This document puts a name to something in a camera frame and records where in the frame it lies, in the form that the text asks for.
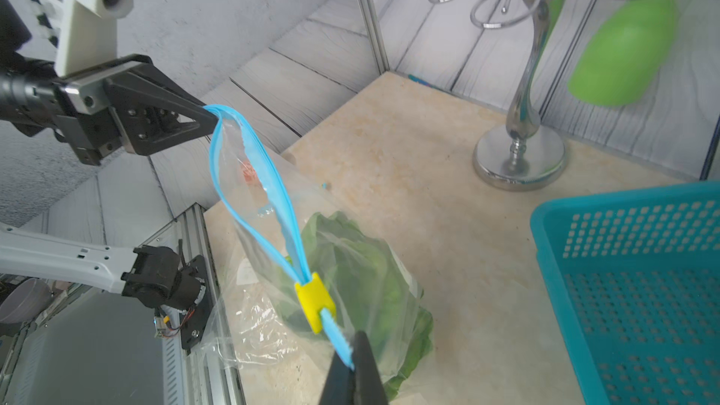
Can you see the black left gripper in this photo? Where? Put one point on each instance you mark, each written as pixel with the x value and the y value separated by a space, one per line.
pixel 126 102

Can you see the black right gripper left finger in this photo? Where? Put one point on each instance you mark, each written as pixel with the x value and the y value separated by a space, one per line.
pixel 339 384

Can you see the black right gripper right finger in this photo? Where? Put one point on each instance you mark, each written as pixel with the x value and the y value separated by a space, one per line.
pixel 367 388

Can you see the chinese cabbage dark green leafy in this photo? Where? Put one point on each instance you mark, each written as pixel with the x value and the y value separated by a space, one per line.
pixel 373 292

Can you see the clear zipper bag blue seal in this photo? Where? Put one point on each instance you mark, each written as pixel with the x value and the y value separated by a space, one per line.
pixel 308 277

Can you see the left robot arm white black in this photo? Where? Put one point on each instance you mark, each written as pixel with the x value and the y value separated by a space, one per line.
pixel 144 273

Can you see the silver metal cup stand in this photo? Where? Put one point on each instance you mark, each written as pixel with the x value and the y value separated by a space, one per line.
pixel 522 155

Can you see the teal plastic basket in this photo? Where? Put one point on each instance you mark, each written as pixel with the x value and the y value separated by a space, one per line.
pixel 633 279

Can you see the green plastic cup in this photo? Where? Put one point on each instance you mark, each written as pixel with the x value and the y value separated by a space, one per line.
pixel 624 55

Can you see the aluminium rail frame front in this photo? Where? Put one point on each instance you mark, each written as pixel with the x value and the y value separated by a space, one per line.
pixel 116 325

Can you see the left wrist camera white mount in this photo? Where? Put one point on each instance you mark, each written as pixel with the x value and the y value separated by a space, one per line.
pixel 84 32

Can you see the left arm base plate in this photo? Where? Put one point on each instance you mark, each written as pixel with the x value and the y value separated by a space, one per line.
pixel 186 314

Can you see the left aluminium corner post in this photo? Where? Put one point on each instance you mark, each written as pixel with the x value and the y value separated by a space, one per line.
pixel 372 24

